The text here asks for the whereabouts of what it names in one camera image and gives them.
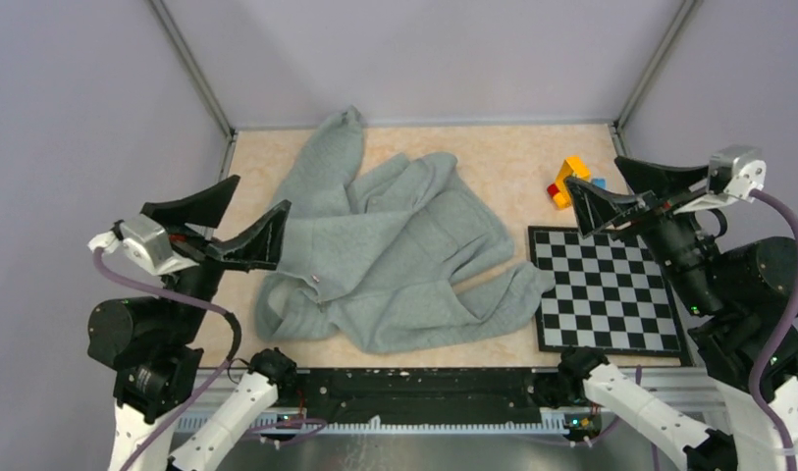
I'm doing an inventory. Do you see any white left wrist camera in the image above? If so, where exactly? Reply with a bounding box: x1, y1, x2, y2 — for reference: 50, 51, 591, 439
87, 214, 198, 276

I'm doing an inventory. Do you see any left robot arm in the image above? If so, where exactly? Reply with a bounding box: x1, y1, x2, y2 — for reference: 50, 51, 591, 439
87, 176, 297, 470

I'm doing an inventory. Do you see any black white checkerboard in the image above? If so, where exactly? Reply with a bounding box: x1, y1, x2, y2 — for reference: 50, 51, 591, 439
528, 226, 692, 366

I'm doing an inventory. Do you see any white cable duct strip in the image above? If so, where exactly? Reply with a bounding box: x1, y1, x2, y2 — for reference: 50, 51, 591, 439
175, 413, 568, 436

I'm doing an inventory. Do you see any grey zip-up jacket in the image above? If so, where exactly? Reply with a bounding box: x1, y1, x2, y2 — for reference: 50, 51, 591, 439
253, 107, 555, 354

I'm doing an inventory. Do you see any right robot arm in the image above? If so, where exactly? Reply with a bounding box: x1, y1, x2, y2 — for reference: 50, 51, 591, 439
555, 145, 798, 470

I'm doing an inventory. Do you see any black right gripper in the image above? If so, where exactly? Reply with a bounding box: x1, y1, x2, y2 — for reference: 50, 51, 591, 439
561, 153, 722, 313

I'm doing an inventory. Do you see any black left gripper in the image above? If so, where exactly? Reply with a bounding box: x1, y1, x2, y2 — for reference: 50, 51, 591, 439
144, 172, 293, 341

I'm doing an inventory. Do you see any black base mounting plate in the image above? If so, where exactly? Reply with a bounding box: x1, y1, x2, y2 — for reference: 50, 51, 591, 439
277, 367, 593, 425

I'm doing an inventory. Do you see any yellow red toy block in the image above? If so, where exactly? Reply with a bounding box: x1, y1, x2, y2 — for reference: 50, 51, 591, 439
546, 155, 592, 211

